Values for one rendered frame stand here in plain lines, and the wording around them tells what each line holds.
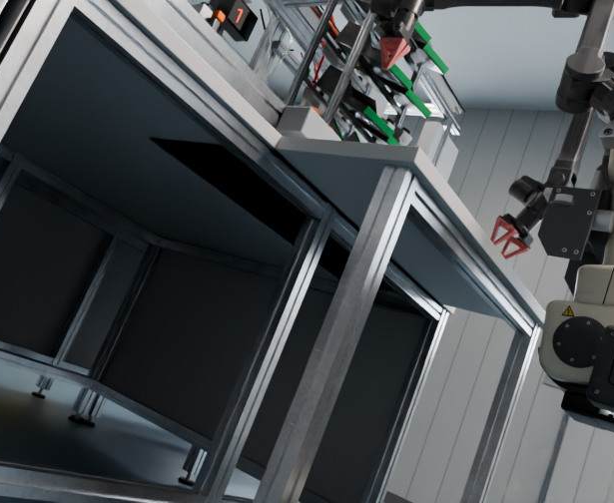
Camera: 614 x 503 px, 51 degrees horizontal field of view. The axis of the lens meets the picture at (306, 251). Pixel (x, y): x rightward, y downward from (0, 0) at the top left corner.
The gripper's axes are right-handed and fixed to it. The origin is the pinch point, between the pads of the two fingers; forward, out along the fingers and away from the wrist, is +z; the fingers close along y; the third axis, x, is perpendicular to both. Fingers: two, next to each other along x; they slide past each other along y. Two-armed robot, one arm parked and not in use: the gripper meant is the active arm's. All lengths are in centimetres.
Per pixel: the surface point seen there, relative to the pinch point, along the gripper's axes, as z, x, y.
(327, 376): 76, 36, 29
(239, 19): 4.0, -28.6, 23.6
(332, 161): 40, 19, 28
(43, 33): 50, 6, 77
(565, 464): 59, -1, -303
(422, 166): 39, 37, 28
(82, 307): 83, -163, -69
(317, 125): 29.0, 5.9, 20.6
